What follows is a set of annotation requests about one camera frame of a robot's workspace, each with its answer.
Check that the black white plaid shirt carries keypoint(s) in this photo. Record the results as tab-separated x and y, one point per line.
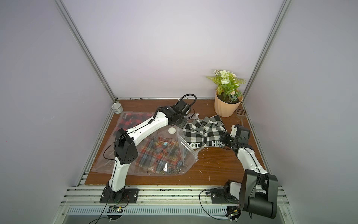
204	132

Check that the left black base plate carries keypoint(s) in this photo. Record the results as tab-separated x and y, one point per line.
128	195

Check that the left circuit board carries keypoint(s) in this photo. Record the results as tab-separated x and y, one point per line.
114	213

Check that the red black plaid shirt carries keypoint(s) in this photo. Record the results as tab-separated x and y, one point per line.
132	119

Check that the green artificial plant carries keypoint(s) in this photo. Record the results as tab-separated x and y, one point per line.
227	86

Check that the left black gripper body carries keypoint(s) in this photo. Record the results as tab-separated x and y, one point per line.
181	122

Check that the small metal can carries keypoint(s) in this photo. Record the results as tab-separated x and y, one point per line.
117	108

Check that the right circuit board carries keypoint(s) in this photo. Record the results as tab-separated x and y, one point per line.
233	213

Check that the clear plastic vacuum bag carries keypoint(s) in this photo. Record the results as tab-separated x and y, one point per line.
105	163

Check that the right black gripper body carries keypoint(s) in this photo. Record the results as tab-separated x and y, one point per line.
226	139

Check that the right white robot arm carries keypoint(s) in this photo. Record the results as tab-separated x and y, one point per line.
257	192

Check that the peach flower pot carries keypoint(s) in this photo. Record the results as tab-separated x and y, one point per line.
224	109

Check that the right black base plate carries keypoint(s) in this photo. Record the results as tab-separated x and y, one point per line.
221	195

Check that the multicolour plaid shirt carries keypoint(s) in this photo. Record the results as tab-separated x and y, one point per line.
159	155

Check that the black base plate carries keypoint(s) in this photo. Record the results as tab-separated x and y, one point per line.
221	195
128	195

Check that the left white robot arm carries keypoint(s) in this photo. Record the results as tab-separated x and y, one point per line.
126	142

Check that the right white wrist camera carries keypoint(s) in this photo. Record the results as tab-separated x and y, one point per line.
233	130

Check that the circuit board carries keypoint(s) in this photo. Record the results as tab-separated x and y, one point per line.
114	213
233	213

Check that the aluminium mounting rail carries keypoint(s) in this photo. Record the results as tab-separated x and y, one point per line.
152	200

